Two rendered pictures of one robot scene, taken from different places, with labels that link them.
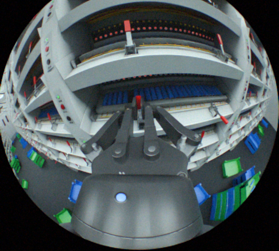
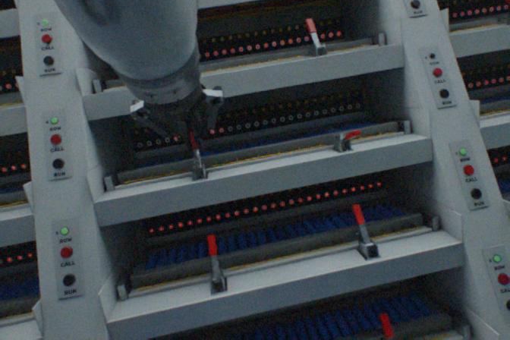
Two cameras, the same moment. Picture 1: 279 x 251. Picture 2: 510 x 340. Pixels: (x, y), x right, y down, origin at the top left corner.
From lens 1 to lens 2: 46 cm
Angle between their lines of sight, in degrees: 42
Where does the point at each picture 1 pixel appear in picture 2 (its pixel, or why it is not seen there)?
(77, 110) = (89, 151)
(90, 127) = (99, 196)
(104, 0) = not seen: hidden behind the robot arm
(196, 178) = not seen: outside the picture
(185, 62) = (243, 78)
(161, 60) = (215, 81)
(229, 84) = (395, 96)
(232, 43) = (373, 11)
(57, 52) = (76, 55)
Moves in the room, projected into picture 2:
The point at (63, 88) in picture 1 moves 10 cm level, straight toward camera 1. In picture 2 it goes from (76, 108) to (106, 87)
